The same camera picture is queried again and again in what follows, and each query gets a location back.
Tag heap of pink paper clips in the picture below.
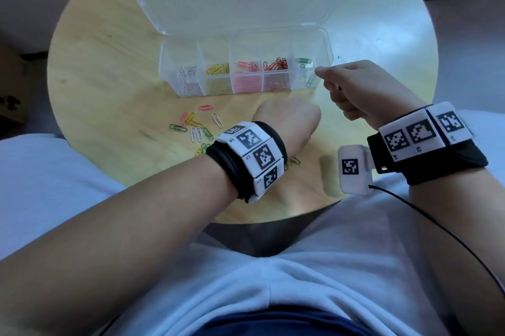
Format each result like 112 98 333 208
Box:
233 60 263 94

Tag heap of yellow paper clips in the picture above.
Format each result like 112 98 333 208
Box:
205 63 231 95

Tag black wristband white markers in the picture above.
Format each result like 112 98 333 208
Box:
367 101 489 185
206 121 288 203

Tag dark blue shirt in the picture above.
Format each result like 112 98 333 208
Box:
193 306 379 336

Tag person's left forearm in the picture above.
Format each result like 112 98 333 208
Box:
0 154 239 336

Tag person's left hand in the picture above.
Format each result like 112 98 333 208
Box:
252 98 322 159

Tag person's right forearm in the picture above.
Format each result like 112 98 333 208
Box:
408 168 505 336

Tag black left wristband white markers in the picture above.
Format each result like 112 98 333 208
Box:
206 121 288 203

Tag person's right hand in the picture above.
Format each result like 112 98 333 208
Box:
315 60 427 131

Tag black right camera cable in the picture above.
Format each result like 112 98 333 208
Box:
369 184 505 297

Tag clear plastic compartment box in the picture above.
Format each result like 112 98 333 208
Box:
136 0 344 98

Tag brown cardboard box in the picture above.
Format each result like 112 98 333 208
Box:
0 43 32 123

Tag heap of red paper clips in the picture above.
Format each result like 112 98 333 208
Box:
263 57 292 92

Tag pile of coloured paper clips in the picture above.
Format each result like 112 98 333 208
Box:
168 104 302 167

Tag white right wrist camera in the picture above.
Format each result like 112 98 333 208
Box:
338 145 376 195

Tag heap of white paper clips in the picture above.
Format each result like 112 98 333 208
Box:
177 66 204 97

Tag black right wristband white markers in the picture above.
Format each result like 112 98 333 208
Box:
367 101 489 185

